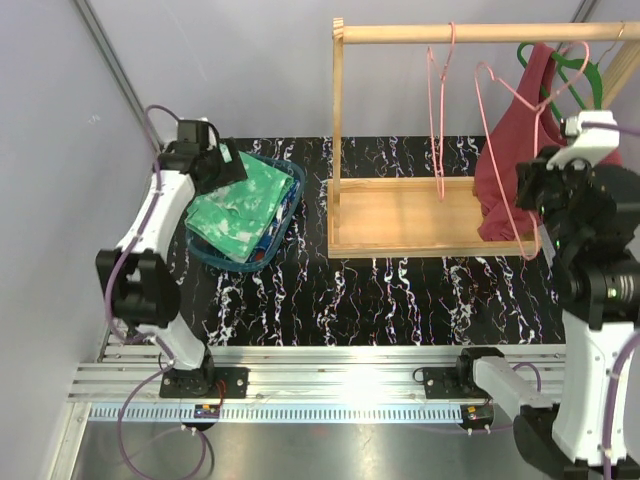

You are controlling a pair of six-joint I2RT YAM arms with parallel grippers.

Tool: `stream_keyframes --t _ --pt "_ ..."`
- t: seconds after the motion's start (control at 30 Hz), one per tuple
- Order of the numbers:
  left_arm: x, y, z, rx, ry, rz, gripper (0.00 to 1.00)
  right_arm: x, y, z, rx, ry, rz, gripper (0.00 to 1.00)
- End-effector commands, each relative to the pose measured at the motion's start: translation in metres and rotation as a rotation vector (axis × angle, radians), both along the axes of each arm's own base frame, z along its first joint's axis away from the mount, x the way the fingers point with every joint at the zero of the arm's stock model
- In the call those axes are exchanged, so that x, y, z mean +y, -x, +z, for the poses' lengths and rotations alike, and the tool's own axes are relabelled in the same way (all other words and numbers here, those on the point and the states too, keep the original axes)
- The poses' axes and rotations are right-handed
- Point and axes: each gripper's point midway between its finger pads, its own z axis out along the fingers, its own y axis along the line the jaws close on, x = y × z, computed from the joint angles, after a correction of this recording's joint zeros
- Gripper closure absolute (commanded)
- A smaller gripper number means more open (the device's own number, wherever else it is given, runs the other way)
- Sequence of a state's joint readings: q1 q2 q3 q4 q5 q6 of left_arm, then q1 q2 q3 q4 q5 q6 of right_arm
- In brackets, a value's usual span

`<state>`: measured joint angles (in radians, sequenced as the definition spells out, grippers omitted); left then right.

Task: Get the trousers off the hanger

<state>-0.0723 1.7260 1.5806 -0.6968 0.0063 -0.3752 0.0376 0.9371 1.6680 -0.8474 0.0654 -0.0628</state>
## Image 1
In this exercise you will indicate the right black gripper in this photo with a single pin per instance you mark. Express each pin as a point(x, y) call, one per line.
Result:
point(532, 173)

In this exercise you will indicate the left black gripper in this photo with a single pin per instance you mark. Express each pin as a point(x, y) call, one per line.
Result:
point(231, 171)

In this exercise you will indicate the green white trousers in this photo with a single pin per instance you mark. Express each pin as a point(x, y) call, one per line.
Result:
point(233, 219)

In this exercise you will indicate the blue patterned trousers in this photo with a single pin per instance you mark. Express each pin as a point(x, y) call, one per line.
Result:
point(269, 242)

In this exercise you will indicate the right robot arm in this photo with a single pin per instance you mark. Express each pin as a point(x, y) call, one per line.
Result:
point(591, 211)

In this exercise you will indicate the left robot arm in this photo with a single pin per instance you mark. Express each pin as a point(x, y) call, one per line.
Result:
point(138, 287)

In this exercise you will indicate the green plastic hanger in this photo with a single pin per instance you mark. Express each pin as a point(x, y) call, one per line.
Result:
point(590, 72)

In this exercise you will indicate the maroon tank top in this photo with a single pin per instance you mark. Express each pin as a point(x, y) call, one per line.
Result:
point(517, 137)

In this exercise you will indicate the teal plastic basket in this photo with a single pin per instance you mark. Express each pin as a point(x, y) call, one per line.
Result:
point(214, 258)

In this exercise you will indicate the wooden clothes rack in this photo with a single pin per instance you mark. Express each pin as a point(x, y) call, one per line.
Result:
point(438, 216)

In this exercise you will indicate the black marble pattern mat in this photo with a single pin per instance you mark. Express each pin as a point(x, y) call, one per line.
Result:
point(304, 298)

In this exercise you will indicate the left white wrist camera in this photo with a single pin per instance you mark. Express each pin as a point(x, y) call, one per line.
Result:
point(192, 136)

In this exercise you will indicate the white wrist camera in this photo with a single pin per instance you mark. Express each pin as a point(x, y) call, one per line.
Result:
point(192, 136)
point(592, 136)

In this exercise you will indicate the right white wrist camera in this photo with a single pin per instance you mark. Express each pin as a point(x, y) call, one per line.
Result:
point(592, 136)

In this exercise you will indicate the copper wire hanger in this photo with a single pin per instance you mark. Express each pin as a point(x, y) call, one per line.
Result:
point(613, 44)

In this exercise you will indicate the aluminium corner post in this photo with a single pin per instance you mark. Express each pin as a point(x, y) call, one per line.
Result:
point(130, 140)

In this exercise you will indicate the aluminium mounting rail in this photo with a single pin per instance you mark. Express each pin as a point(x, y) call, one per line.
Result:
point(411, 384)

